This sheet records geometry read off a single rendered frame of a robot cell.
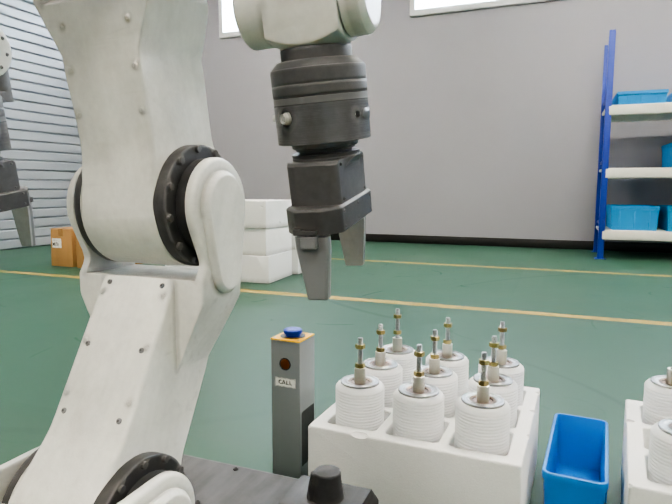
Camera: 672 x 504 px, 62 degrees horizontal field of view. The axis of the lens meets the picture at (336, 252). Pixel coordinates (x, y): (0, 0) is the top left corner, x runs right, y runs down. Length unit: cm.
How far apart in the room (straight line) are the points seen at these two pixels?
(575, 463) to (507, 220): 485
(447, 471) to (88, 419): 62
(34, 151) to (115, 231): 607
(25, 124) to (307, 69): 623
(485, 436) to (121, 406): 63
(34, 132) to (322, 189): 630
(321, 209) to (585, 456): 107
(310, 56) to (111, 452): 43
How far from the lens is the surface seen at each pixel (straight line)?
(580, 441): 143
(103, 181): 67
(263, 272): 368
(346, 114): 50
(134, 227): 65
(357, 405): 109
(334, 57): 50
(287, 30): 52
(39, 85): 686
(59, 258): 495
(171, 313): 66
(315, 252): 50
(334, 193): 50
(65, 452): 68
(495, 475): 103
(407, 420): 106
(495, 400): 107
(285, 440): 126
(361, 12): 50
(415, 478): 107
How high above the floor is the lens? 63
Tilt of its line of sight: 7 degrees down
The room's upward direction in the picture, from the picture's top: straight up
